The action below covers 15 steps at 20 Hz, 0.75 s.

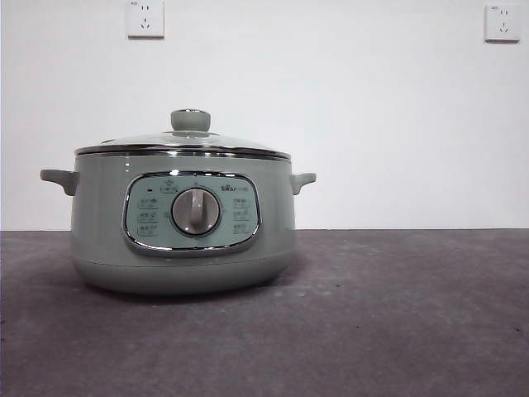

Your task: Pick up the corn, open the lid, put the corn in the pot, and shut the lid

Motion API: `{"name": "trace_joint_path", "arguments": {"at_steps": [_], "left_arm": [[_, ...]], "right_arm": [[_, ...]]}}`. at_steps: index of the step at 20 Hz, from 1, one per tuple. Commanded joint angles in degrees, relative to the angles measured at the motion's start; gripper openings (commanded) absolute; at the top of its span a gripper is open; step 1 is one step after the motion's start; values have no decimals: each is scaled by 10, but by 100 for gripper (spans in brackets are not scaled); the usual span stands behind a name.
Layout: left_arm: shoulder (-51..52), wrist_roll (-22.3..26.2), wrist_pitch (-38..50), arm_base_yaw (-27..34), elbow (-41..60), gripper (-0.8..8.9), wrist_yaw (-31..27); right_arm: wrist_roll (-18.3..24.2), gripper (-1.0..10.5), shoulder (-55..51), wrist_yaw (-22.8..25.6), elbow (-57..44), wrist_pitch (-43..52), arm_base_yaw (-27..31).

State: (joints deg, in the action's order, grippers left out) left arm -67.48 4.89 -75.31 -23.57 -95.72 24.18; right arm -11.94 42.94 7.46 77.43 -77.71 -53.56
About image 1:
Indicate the pale green electric pot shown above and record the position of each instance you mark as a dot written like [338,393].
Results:
[103,231]

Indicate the glass lid with green knob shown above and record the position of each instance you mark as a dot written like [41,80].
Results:
[190,121]

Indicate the white wall socket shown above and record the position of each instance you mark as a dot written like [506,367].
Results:
[502,25]
[145,20]

